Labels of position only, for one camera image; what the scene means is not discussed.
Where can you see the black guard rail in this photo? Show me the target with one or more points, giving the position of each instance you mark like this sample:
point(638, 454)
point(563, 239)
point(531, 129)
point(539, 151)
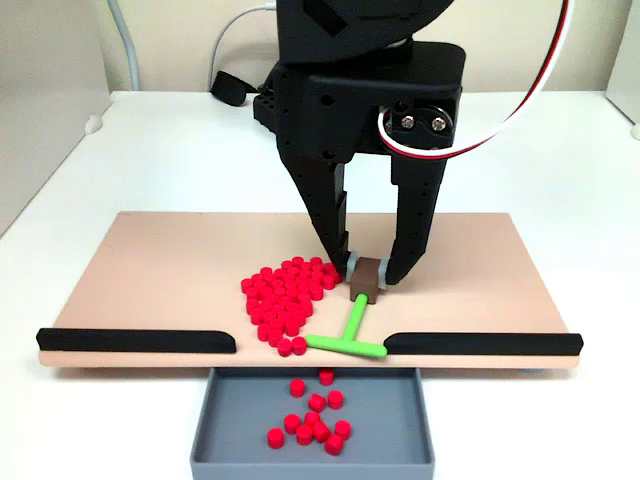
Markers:
point(135, 341)
point(480, 344)

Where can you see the red cylindrical granule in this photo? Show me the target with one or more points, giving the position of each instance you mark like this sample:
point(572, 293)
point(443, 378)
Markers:
point(312, 418)
point(316, 402)
point(335, 399)
point(342, 429)
point(304, 434)
point(275, 438)
point(292, 423)
point(297, 387)
point(321, 431)
point(326, 376)
point(333, 444)

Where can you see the beige wooden board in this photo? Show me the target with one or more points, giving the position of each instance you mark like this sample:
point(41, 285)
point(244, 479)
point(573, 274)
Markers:
point(150, 275)

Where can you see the grey container tray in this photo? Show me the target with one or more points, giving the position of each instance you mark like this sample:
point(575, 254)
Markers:
point(240, 450)

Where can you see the pile of red granules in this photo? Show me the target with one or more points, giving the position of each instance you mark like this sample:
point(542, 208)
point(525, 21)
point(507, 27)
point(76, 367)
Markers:
point(285, 295)

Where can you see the white box panel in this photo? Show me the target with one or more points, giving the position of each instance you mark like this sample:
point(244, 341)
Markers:
point(627, 60)

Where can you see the small white bumper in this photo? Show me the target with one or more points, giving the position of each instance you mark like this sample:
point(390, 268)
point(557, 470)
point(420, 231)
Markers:
point(93, 125)
point(636, 131)

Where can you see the black clamp piece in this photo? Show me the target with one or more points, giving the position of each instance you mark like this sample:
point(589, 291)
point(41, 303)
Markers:
point(227, 90)

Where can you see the beige cabinet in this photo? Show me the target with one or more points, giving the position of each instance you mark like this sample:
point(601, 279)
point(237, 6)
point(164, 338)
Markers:
point(45, 100)

